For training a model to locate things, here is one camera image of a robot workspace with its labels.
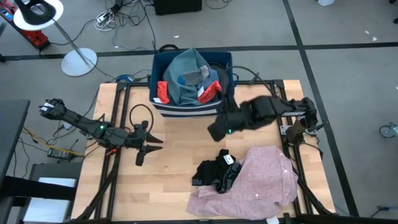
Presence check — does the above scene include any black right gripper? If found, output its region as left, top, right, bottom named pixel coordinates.
left=207, top=110, right=246, bottom=143

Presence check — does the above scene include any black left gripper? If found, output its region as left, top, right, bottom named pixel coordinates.
left=132, top=120, right=164, bottom=167

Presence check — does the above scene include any red toolbox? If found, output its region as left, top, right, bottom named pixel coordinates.
left=0, top=0, right=50, bottom=50

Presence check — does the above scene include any grey-teal shirt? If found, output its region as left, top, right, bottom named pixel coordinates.
left=162, top=47, right=218, bottom=106

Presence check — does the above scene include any black box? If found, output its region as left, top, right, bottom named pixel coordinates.
left=153, top=0, right=203, bottom=16

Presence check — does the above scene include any black desk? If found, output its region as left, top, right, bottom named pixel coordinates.
left=0, top=98, right=31, bottom=187

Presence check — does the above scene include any pink button shirt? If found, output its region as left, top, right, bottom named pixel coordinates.
left=185, top=144, right=299, bottom=221

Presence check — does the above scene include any grey sock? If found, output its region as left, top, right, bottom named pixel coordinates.
left=181, top=64, right=210, bottom=86

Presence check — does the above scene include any navy white striped fabric bin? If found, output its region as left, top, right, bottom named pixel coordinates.
left=148, top=44, right=239, bottom=118

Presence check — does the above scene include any white floor lamp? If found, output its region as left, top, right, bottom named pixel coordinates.
left=12, top=0, right=98, bottom=77

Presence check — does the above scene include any black floor plug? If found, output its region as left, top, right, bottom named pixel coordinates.
left=369, top=204, right=391, bottom=219

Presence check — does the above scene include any black underwear printed waistband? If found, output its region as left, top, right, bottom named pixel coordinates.
left=191, top=148, right=243, bottom=195

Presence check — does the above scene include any blue cable coil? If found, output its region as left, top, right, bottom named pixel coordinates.
left=115, top=73, right=135, bottom=83

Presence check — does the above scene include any white power strip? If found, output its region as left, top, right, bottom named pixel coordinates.
left=95, top=11, right=116, bottom=32

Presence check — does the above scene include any black crossbar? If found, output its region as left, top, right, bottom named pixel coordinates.
left=0, top=175, right=78, bottom=202

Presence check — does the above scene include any black aluminium table frame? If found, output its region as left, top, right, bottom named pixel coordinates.
left=74, top=79, right=338, bottom=224

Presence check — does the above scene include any grey cart white panel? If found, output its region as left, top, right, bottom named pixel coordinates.
left=17, top=161, right=83, bottom=224

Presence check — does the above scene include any grey caster wheel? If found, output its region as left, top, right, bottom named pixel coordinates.
left=379, top=122, right=398, bottom=139

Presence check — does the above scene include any black power brick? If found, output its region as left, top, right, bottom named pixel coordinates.
left=46, top=147, right=75, bottom=162

